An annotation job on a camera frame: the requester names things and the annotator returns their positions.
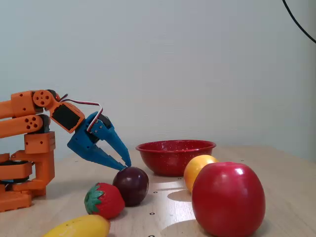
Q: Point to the yellow toy banana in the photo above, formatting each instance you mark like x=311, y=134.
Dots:
x=81, y=227

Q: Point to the toy orange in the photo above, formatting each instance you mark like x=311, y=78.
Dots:
x=195, y=170

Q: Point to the dark purple toy plum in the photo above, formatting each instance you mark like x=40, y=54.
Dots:
x=132, y=185

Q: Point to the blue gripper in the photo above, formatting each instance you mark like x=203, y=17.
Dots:
x=82, y=141

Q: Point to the red speckled bowl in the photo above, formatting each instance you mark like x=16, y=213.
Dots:
x=170, y=158

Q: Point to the red toy strawberry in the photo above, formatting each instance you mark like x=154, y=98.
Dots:
x=111, y=202

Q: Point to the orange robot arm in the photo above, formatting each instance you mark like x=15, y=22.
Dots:
x=39, y=148

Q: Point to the red toy apple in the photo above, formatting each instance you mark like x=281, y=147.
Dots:
x=229, y=200

